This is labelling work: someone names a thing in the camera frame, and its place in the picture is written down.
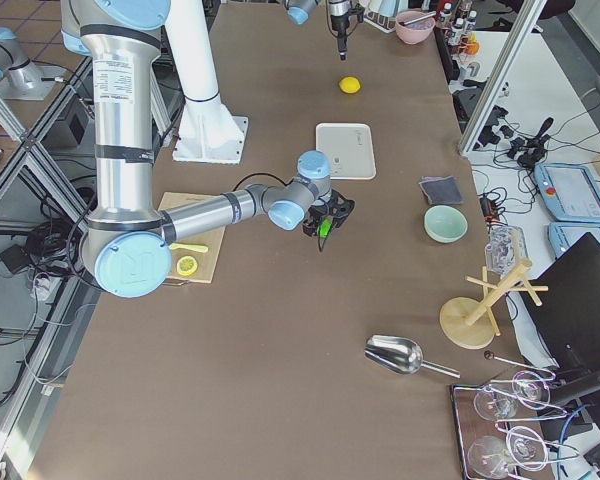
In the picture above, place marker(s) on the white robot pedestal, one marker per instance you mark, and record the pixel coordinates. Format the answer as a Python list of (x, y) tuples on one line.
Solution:
[(207, 132)]

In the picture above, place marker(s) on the white plastic tray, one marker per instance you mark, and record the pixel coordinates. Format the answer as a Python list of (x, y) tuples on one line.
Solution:
[(349, 148)]

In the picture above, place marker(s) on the small dark-headed spoon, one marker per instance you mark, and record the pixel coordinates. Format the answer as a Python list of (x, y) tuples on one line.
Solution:
[(490, 355)]

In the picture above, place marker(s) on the grey folded cloth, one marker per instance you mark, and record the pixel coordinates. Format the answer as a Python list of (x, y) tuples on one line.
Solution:
[(441, 190)]

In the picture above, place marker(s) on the upper blue teach pendant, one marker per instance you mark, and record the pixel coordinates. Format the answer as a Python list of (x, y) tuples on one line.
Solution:
[(569, 192)]

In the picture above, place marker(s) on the pink bowl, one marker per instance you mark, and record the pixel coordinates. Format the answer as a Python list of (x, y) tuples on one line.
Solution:
[(413, 27)]

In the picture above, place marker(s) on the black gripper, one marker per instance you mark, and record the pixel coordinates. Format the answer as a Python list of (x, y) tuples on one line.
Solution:
[(312, 223), (338, 22)]

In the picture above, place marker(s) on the wine glass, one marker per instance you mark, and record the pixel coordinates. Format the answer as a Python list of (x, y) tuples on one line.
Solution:
[(527, 448), (531, 390), (489, 458), (493, 405)]

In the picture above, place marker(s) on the wooden mug tree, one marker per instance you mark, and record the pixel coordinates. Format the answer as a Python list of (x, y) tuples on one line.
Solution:
[(471, 324)]

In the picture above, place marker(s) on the right lemon slice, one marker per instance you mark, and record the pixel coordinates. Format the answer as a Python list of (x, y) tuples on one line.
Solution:
[(187, 266)]

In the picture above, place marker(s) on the aluminium frame post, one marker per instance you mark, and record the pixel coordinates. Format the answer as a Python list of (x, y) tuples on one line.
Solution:
[(522, 27)]

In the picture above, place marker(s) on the grey robot arm background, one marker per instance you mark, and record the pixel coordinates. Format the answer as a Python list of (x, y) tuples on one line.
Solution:
[(20, 77)]

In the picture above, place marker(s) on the upper right wine glass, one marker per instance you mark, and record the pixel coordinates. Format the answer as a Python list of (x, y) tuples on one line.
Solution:
[(531, 390)]

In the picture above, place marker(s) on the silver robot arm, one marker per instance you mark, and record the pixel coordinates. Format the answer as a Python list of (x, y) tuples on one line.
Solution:
[(126, 247), (299, 12)]

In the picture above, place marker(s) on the lower blue teach pendant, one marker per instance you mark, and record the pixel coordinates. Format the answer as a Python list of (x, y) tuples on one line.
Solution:
[(562, 235)]

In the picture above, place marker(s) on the mint green bowl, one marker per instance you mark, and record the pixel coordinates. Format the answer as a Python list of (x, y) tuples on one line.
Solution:
[(445, 224)]

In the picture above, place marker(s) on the black monitor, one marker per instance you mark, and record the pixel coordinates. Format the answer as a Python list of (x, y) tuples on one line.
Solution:
[(569, 318)]

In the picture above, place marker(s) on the upper left wine glass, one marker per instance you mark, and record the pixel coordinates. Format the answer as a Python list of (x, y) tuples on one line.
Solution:
[(493, 405)]

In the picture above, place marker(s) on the whole yellow lemon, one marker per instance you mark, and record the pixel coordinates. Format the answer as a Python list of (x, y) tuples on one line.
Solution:
[(349, 85)]

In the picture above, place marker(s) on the wooden cutting board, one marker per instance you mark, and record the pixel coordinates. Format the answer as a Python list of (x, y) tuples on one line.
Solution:
[(207, 261)]

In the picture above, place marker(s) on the yellow lemon wedge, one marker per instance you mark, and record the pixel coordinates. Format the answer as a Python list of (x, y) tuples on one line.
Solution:
[(199, 248)]

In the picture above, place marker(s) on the blue teach pendant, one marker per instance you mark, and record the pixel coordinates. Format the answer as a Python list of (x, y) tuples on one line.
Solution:
[(569, 192), (562, 235)]

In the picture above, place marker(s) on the lower left wine glass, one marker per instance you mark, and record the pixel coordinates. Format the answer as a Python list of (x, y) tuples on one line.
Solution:
[(489, 458)]

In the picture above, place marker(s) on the silver metal scoop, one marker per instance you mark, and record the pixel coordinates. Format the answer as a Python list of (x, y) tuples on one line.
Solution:
[(401, 355)]

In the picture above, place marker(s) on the lower right wine glass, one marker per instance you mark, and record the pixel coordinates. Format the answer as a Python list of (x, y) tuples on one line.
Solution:
[(527, 448)]

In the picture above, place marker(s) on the clear glass mug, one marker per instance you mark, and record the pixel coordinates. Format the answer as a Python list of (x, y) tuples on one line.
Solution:
[(505, 247)]

